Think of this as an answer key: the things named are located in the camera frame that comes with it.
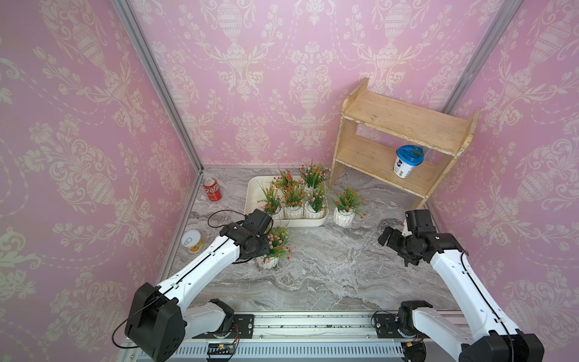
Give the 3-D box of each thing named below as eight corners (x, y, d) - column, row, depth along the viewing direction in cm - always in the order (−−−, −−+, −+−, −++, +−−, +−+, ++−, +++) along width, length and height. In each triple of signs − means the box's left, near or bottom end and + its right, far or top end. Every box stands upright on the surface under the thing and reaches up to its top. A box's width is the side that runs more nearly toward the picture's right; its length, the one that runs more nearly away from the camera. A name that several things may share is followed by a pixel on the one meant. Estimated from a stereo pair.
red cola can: (209, 203, 109) (201, 187, 100) (212, 193, 113) (205, 177, 104) (220, 203, 109) (213, 187, 100) (223, 193, 113) (216, 177, 104)
